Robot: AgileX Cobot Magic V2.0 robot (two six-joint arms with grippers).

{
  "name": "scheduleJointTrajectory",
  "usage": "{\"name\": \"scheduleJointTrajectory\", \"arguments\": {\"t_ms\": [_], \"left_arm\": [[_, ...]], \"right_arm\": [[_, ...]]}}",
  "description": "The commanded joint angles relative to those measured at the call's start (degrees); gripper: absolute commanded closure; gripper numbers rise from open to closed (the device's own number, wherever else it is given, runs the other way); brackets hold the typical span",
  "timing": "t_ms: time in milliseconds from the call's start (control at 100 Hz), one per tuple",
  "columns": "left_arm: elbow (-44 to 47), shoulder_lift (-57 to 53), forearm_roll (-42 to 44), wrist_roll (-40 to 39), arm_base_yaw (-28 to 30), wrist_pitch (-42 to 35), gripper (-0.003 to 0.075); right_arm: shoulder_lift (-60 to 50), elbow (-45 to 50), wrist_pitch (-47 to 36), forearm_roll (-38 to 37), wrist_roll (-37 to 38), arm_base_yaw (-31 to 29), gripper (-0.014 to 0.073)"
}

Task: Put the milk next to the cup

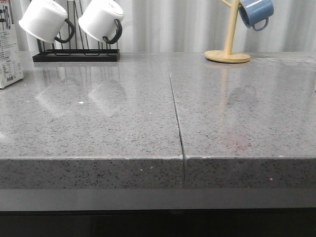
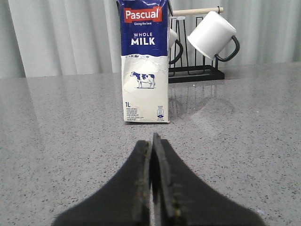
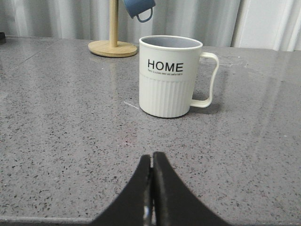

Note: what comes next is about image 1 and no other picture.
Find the white milk carton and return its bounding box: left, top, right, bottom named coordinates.
left=0, top=0, right=24, bottom=89

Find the wooden mug tree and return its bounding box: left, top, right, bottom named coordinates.
left=204, top=0, right=250, bottom=64

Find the white mug right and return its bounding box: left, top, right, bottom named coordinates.
left=78, top=0, right=124, bottom=44

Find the white mug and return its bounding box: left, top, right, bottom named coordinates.
left=19, top=0, right=76, bottom=43
left=78, top=0, right=124, bottom=44

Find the blue mug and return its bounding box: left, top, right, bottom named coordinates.
left=239, top=0, right=274, bottom=32

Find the white mug left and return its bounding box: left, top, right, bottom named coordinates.
left=19, top=0, right=76, bottom=43

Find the black wire mug rack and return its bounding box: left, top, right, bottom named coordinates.
left=32, top=0, right=120, bottom=62

